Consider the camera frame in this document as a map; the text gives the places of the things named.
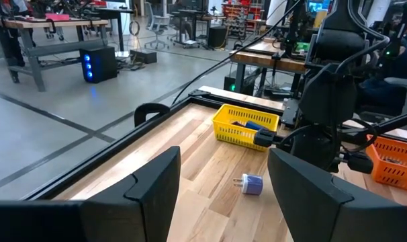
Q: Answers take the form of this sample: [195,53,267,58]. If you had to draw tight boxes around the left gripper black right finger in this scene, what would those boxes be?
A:
[267,147,407,242]

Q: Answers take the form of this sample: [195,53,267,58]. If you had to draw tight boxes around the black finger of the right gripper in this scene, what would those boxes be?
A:
[253,128,278,149]
[346,151,375,175]

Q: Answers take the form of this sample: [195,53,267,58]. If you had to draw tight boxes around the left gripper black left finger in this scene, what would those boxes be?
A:
[0,145,182,242]

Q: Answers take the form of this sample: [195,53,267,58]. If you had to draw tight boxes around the blue box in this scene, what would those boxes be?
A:
[244,120,269,132]

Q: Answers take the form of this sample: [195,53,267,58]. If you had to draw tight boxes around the purple wall charger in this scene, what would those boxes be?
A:
[232,173,265,197]

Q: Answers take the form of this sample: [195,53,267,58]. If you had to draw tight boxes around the grey office chair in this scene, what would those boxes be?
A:
[143,1,171,50]

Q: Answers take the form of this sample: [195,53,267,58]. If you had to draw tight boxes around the yellow plastic basket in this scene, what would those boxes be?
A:
[211,103,281,153]

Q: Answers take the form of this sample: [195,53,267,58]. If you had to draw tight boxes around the orange plastic basket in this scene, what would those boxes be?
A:
[365,134,407,194]

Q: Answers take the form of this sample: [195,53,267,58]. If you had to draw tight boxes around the black box green light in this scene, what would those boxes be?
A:
[223,75,255,97]

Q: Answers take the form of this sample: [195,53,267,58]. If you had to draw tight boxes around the wooden workbench black legs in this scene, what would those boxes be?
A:
[229,39,308,100]

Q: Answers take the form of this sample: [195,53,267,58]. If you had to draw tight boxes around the grey chair armrest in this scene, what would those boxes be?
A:
[383,76,407,115]

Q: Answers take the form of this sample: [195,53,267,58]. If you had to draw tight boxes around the black cabinet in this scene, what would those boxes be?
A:
[208,25,228,48]

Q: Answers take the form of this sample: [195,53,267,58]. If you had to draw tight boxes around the red parts shelf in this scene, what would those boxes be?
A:
[222,1,268,40]

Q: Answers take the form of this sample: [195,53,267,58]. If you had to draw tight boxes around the black desk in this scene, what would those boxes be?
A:
[168,8,211,48]
[89,7,134,52]

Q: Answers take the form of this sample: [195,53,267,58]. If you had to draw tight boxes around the black floor box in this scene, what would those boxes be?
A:
[129,49,158,65]

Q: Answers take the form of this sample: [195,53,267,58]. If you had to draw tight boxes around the black computer blue lights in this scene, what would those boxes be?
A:
[79,46,119,84]

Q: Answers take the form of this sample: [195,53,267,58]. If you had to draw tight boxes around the pink box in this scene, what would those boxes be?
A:
[44,12,71,22]

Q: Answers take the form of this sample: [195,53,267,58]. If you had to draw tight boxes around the wooden workbench grey legs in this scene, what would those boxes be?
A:
[0,15,109,93]

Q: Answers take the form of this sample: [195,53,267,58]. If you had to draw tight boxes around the black aluminium table frame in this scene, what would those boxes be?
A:
[21,88,407,202]

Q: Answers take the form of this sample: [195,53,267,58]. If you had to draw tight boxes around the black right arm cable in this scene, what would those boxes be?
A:
[171,0,305,106]

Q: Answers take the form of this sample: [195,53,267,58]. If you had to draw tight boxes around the thick black cable loop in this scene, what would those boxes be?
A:
[133,102,171,128]

